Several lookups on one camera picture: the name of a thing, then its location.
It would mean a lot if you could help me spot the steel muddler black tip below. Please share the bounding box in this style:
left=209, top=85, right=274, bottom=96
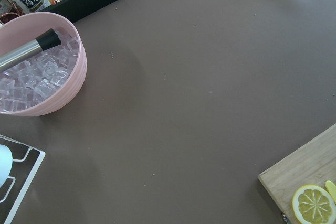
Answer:
left=1, top=29, right=61, bottom=72

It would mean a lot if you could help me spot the yellow plastic knife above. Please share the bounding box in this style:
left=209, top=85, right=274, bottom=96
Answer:
left=325, top=180, right=336, bottom=202

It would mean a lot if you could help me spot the pink bowl of ice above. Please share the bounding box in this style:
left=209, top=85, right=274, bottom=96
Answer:
left=1, top=12, right=87, bottom=116

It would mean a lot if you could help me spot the lower lemon slice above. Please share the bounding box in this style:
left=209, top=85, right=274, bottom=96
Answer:
left=292, top=185, right=335, bottom=224

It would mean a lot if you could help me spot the wooden cutting board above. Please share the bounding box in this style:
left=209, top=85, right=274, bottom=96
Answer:
left=258, top=125, right=335, bottom=223

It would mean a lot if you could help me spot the white cup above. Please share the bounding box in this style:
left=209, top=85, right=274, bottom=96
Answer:
left=0, top=144, right=13, bottom=186

